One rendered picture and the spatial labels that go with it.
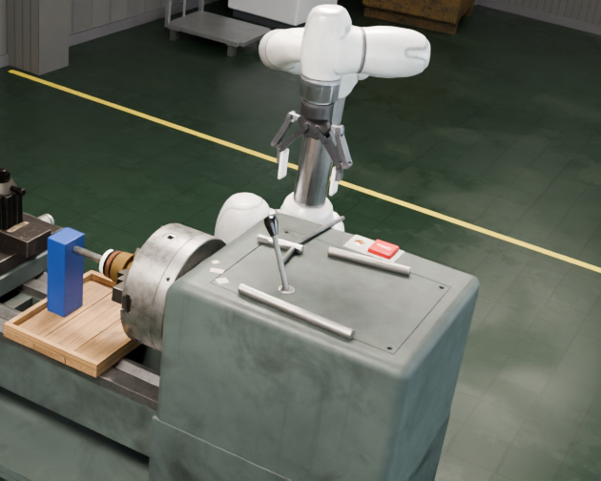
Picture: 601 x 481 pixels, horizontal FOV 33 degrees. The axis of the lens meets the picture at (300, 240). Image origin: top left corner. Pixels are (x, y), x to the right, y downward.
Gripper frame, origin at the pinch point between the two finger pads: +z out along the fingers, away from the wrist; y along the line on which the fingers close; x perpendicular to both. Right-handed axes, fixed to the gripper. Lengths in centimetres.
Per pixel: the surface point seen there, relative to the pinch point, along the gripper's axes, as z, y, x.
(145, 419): 63, 23, 28
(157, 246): 19.8, 28.6, 18.3
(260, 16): 129, 306, -543
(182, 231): 18.5, 27.1, 10.1
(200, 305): 20.4, 6.5, 33.8
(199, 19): 124, 326, -478
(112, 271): 33, 44, 16
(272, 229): 4.7, -1.6, 19.1
